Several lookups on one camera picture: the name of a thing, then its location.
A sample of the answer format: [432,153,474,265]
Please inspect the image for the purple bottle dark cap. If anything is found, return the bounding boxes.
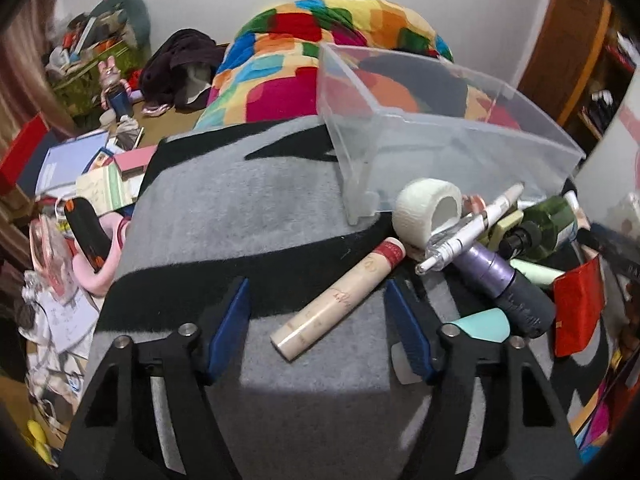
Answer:
[452,243,556,339]

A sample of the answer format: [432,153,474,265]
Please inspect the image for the red pouch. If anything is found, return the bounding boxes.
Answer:
[552,257,605,358]

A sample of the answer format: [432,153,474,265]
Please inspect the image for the beige cosmetic tube red cap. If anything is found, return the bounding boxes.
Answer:
[270,237,406,362]

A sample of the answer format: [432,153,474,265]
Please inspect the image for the white slim cosmetic pen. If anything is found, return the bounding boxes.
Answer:
[414,182,525,275]

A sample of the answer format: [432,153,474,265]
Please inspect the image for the dark green glass bottle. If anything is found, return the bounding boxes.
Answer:
[497,196,578,262]

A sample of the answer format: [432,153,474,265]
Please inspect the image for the white gauze tape roll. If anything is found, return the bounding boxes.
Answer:
[392,179,462,249]

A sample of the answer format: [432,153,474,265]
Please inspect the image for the clear plastic storage bin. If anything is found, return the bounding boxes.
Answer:
[317,44,585,224]

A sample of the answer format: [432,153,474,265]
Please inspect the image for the mint green small tube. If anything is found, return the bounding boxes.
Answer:
[510,259,564,288]

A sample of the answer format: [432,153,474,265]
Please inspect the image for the grey black fleece blanket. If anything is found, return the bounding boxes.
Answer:
[79,114,622,480]

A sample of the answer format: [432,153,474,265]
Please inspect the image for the black orange handheld device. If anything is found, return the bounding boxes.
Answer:
[64,197,111,273]

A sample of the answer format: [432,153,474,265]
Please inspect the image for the pink flat box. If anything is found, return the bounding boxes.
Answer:
[114,145,157,174]

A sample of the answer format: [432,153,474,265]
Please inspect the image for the blue notebook on floor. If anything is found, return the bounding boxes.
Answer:
[35,129,108,196]

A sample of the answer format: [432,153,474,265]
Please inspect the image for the pink rabbit figurine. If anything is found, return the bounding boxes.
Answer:
[98,55,134,120]

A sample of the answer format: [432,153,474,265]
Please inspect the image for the green storage basket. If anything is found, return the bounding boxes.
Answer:
[52,41,146,118]

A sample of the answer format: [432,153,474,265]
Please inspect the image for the dark purple clothes pile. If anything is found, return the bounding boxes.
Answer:
[139,28,227,113]

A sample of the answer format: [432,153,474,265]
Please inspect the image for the colourful patchwork blanket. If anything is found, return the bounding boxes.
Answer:
[193,0,522,134]

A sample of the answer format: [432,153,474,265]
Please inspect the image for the wooden shelf unit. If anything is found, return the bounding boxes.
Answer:
[561,1,639,155]

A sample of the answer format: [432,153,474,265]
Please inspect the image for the wooden door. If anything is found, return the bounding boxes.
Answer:
[518,0,612,126]

